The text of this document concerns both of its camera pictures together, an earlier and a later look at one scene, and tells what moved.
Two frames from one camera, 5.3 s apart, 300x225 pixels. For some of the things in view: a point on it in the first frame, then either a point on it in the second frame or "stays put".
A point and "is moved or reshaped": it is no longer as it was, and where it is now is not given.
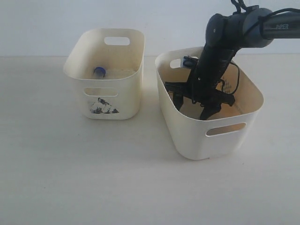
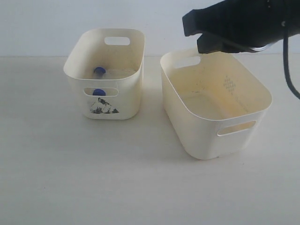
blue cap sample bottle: x=100 y=72 stays put
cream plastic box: x=229 y=131 is moved or reshaped
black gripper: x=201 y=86 → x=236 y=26
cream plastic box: x=118 y=95 stays put
